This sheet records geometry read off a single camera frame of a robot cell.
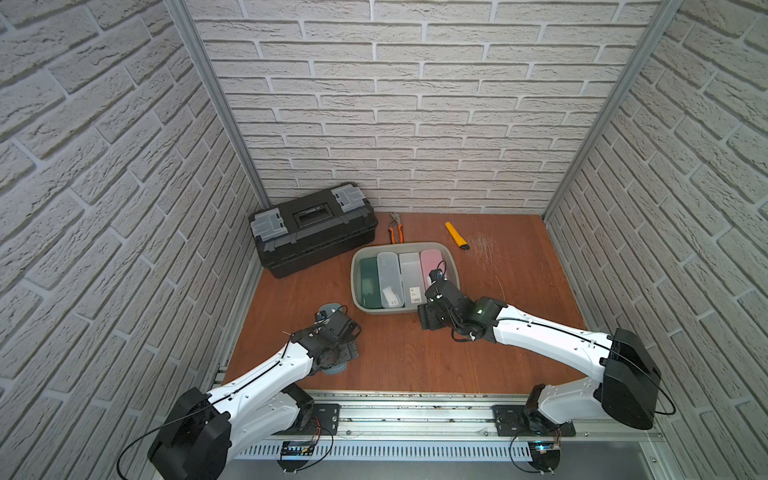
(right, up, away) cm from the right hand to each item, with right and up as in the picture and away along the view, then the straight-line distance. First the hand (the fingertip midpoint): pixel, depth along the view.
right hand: (433, 308), depth 83 cm
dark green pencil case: (-19, +5, +15) cm, 25 cm away
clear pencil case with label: (-12, +6, +13) cm, 19 cm away
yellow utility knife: (+14, +20, +29) cm, 38 cm away
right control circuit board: (+26, -33, -12) cm, 44 cm away
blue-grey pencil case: (-27, -17, -1) cm, 31 cm away
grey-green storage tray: (-19, +17, +21) cm, 33 cm away
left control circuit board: (-37, -33, -10) cm, 50 cm away
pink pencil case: (+2, +13, +20) cm, 24 cm away
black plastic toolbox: (-40, +21, +10) cm, 47 cm away
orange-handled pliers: (-9, +25, +31) cm, 41 cm away
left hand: (-26, -12, +2) cm, 28 cm away
